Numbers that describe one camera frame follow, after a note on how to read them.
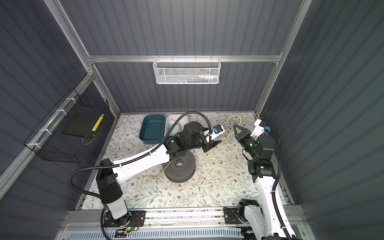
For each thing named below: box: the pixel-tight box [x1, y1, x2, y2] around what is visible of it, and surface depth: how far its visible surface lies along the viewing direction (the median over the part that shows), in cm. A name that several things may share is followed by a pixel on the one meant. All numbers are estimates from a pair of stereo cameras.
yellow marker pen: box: [91, 113, 105, 132], surface depth 79 cm
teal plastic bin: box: [138, 114, 166, 144], surface depth 113 cm
